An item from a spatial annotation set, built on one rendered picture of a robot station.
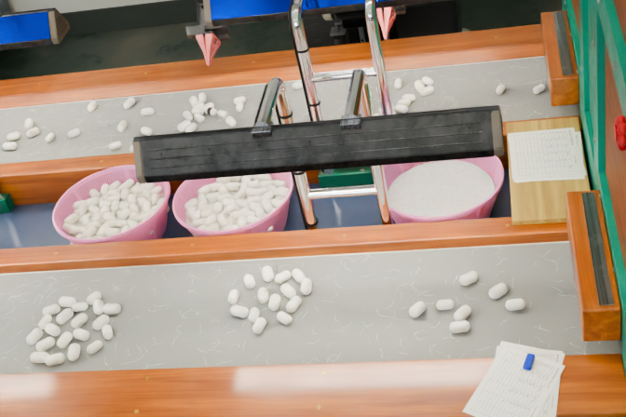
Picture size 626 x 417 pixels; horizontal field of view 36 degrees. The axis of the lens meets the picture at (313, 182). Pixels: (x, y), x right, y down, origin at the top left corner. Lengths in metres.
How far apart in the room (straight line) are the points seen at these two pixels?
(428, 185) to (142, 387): 0.73
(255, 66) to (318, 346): 1.01
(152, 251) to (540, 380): 0.83
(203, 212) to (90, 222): 0.26
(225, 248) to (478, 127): 0.63
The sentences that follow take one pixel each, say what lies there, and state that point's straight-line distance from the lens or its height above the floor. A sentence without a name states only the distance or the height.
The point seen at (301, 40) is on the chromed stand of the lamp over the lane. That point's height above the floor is 1.06.
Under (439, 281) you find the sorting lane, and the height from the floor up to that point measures 0.74.
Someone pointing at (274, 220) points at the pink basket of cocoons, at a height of 0.74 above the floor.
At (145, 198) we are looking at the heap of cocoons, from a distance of 2.17.
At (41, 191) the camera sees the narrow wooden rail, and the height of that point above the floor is 0.71.
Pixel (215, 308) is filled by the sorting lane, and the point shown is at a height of 0.74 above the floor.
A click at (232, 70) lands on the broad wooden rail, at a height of 0.76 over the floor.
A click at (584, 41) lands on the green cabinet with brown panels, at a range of 1.92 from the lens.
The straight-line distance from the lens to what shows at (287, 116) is 1.75.
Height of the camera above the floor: 1.95
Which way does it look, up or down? 36 degrees down
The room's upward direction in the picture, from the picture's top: 13 degrees counter-clockwise
